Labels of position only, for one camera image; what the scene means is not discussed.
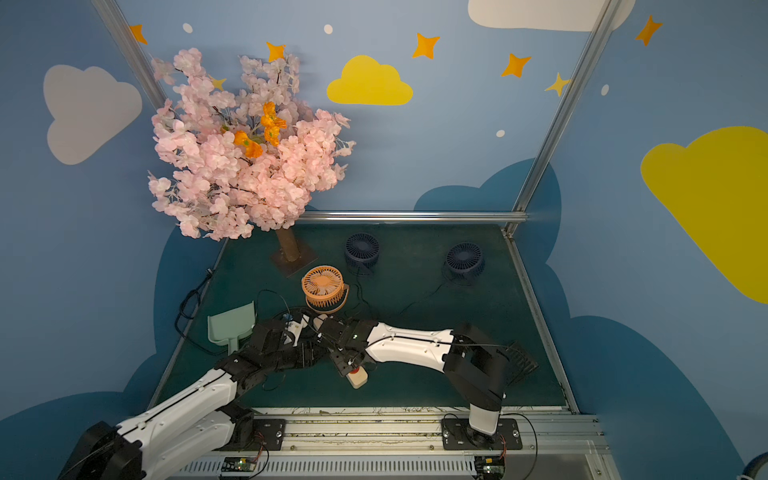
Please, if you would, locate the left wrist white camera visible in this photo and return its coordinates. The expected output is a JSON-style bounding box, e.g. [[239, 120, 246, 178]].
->
[[283, 317, 309, 347]]

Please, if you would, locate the orange fan black cable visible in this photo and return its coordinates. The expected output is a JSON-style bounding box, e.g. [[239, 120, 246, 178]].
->
[[335, 269, 385, 322]]

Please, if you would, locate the right navy desk fan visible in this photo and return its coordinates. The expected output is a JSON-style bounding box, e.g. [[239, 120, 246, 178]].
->
[[445, 242, 485, 278]]

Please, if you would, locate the aluminium rail frame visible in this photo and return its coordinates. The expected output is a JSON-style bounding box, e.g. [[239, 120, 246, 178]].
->
[[165, 407, 620, 479]]

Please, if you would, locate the left navy desk fan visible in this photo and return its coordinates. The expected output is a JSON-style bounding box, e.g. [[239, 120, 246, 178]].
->
[[344, 232, 380, 269]]

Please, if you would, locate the beige red power strip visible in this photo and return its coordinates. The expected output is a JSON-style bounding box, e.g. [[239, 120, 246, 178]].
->
[[346, 367, 368, 389]]

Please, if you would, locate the navy desk fan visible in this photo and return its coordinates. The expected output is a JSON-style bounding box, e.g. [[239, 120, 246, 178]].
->
[[344, 232, 380, 269], [445, 242, 485, 278]]

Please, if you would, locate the right green circuit board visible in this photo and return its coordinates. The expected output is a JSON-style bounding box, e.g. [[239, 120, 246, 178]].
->
[[473, 456, 506, 480]]

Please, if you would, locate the mint green plastic scoop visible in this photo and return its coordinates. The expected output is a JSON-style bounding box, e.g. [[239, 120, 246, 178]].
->
[[207, 302, 256, 355]]

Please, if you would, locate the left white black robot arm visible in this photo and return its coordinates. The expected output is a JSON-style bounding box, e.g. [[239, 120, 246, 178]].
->
[[59, 320, 327, 479]]

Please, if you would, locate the navy fan black cable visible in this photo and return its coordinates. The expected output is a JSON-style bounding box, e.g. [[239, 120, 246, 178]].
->
[[359, 269, 469, 322]]

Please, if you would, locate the left green circuit board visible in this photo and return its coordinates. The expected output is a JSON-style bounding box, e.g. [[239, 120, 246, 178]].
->
[[221, 457, 260, 475]]

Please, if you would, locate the orange desk fan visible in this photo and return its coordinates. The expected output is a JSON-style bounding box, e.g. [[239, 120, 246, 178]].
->
[[301, 265, 349, 314]]

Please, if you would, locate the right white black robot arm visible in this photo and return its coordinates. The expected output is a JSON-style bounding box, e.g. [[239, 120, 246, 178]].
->
[[309, 314, 511, 436]]

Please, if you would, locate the green circuit board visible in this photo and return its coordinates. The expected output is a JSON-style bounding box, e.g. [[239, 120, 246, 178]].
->
[[221, 457, 260, 475], [473, 456, 506, 480]]

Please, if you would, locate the power strip black cord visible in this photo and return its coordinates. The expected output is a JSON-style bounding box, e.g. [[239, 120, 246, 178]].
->
[[173, 269, 301, 361]]

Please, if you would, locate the pink cherry blossom tree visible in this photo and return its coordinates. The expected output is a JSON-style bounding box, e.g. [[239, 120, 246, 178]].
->
[[148, 48, 355, 271]]

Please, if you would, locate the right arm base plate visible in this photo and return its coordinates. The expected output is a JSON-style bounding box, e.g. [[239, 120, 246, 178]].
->
[[440, 414, 523, 451]]

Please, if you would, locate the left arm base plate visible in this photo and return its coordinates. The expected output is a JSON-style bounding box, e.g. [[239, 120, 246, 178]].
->
[[220, 418, 286, 452]]

